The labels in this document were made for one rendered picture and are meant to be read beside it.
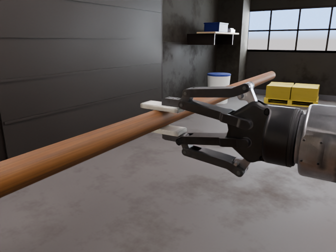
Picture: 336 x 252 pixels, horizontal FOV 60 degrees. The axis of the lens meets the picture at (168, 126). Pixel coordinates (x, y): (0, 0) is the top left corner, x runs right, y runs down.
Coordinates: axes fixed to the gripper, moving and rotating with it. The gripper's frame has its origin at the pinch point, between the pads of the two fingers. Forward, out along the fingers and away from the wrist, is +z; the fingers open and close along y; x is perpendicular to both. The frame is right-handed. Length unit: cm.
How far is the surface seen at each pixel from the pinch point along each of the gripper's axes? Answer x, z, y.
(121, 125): -10.4, -0.3, -1.4
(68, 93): 213, 283, 53
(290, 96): 614, 76, 102
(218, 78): 543, 211, 63
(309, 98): 617, 40, 102
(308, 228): 171, -14, 120
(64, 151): -19.8, -0.7, -1.0
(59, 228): 76, 140, 119
